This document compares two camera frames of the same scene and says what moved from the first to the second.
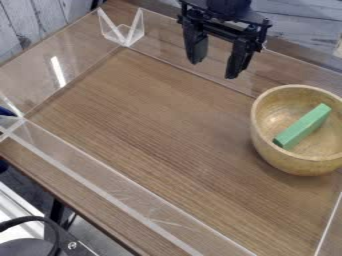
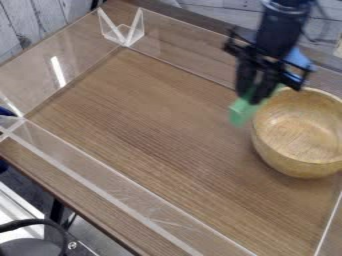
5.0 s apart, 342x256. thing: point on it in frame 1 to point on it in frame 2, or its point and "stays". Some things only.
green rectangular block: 303,126 to 242,110
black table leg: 56,211 stays
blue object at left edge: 5,111 stays
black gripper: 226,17 to 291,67
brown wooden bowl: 276,109 stays
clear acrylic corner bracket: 123,34 stays
